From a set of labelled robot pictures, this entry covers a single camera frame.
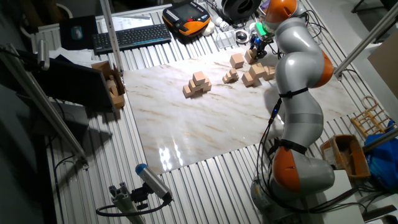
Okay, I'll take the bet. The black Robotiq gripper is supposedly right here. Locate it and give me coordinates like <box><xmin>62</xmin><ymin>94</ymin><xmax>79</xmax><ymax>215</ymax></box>
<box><xmin>249</xmin><ymin>33</ymin><xmax>275</xmax><ymax>60</ymax></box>

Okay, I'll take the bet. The large wooden cube block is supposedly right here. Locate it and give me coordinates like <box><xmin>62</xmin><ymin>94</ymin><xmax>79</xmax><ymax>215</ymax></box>
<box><xmin>262</xmin><ymin>65</ymin><xmax>277</xmax><ymax>82</ymax></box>
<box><xmin>244</xmin><ymin>49</ymin><xmax>259</xmax><ymax>65</ymax></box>
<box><xmin>241</xmin><ymin>72</ymin><xmax>257</xmax><ymax>88</ymax></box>
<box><xmin>229</xmin><ymin>53</ymin><xmax>245</xmax><ymax>70</ymax></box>
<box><xmin>248</xmin><ymin>63</ymin><xmax>266</xmax><ymax>79</ymax></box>

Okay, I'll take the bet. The metal bowl with white rim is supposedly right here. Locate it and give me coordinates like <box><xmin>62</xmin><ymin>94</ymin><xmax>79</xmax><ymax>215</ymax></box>
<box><xmin>234</xmin><ymin>29</ymin><xmax>250</xmax><ymax>44</ymax></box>

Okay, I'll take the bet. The clear gridded plastic box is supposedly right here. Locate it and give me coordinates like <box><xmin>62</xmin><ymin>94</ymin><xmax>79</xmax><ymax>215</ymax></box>
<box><xmin>215</xmin><ymin>30</ymin><xmax>237</xmax><ymax>50</ymax></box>

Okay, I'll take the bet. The black filament spool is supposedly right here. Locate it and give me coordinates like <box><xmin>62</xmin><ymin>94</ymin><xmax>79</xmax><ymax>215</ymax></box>
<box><xmin>221</xmin><ymin>0</ymin><xmax>262</xmax><ymax>22</ymax></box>

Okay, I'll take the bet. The white power adapter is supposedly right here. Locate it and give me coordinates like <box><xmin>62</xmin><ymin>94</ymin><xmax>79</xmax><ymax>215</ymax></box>
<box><xmin>211</xmin><ymin>15</ymin><xmax>230</xmax><ymax>32</ymax></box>

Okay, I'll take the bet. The white egg shaped object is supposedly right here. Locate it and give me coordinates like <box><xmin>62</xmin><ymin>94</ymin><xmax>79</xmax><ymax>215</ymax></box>
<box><xmin>201</xmin><ymin>21</ymin><xmax>216</xmax><ymax>37</ymax></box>

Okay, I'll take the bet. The black orange teach pendant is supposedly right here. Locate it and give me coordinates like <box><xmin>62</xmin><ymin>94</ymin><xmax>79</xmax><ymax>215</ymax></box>
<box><xmin>162</xmin><ymin>1</ymin><xmax>211</xmax><ymax>37</ymax></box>

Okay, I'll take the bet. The marble pattern table mat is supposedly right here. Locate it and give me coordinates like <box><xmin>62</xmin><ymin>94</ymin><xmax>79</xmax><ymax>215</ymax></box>
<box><xmin>123</xmin><ymin>43</ymin><xmax>358</xmax><ymax>175</ymax></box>

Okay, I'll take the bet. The wooden lattice rack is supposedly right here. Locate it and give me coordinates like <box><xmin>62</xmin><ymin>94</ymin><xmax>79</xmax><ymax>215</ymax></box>
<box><xmin>350</xmin><ymin>96</ymin><xmax>396</xmax><ymax>139</ymax></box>

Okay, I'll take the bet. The black computer keyboard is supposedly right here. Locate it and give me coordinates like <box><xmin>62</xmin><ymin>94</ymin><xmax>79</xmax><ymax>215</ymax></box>
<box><xmin>92</xmin><ymin>23</ymin><xmax>172</xmax><ymax>56</ymax></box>

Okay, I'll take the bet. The brown cardboard sheet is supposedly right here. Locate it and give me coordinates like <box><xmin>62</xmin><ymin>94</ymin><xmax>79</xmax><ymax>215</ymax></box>
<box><xmin>367</xmin><ymin>32</ymin><xmax>398</xmax><ymax>91</ymax></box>

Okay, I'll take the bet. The white paper sheet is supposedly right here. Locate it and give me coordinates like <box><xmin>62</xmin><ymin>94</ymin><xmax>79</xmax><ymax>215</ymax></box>
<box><xmin>96</xmin><ymin>14</ymin><xmax>153</xmax><ymax>34</ymax></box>
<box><xmin>49</xmin><ymin>47</ymin><xmax>102</xmax><ymax>68</ymax></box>

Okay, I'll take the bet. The brown wooden tray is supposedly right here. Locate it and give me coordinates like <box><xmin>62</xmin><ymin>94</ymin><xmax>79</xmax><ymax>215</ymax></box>
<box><xmin>320</xmin><ymin>134</ymin><xmax>371</xmax><ymax>181</ymax></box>

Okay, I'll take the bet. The brown cardboard box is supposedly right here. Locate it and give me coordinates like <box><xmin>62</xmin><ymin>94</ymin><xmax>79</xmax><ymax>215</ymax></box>
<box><xmin>91</xmin><ymin>60</ymin><xmax>126</xmax><ymax>110</ymax></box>

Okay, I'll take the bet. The blue bag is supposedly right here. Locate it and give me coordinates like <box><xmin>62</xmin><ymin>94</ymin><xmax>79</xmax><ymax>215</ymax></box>
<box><xmin>363</xmin><ymin>119</ymin><xmax>398</xmax><ymax>191</ymax></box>

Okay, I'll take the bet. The dark computer mouse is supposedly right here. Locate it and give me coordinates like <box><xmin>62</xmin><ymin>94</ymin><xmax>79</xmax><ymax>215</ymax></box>
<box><xmin>70</xmin><ymin>25</ymin><xmax>84</xmax><ymax>40</ymax></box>

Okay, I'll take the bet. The black flat panel screen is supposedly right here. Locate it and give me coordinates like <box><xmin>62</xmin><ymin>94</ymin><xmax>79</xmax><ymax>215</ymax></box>
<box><xmin>30</xmin><ymin>57</ymin><xmax>116</xmax><ymax>111</ymax></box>

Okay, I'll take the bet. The black mouse pad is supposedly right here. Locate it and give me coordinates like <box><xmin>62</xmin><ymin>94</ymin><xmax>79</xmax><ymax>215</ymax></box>
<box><xmin>58</xmin><ymin>15</ymin><xmax>99</xmax><ymax>51</ymax></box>

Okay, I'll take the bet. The short aluminium profile piece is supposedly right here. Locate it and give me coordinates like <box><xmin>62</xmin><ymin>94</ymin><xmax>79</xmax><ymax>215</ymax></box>
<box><xmin>108</xmin><ymin>182</ymin><xmax>146</xmax><ymax>224</ymax></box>

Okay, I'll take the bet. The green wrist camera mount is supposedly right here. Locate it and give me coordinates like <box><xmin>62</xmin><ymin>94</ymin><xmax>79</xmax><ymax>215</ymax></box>
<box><xmin>255</xmin><ymin>21</ymin><xmax>274</xmax><ymax>37</ymax></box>

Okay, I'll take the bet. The slanted aluminium frame beam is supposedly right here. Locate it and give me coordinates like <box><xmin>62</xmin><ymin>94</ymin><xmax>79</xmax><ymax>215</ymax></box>
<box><xmin>333</xmin><ymin>1</ymin><xmax>398</xmax><ymax>81</ymax></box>
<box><xmin>362</xmin><ymin>127</ymin><xmax>398</xmax><ymax>154</ymax></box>
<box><xmin>0</xmin><ymin>43</ymin><xmax>90</xmax><ymax>169</ymax></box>

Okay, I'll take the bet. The aluminium frame post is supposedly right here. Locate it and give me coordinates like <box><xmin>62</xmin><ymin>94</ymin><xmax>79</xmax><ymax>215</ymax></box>
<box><xmin>99</xmin><ymin>0</ymin><xmax>124</xmax><ymax>74</ymax></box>

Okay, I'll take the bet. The silver camera with blue tip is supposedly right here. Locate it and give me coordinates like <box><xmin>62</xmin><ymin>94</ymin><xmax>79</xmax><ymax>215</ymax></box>
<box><xmin>135</xmin><ymin>163</ymin><xmax>174</xmax><ymax>203</ymax></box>

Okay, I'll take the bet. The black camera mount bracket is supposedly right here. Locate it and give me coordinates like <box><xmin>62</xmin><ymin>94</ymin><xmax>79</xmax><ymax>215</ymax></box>
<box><xmin>130</xmin><ymin>183</ymin><xmax>150</xmax><ymax>211</ymax></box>

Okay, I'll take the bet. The black camera cable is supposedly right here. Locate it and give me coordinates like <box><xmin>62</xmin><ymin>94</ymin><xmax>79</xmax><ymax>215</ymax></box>
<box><xmin>95</xmin><ymin>194</ymin><xmax>172</xmax><ymax>218</ymax></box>

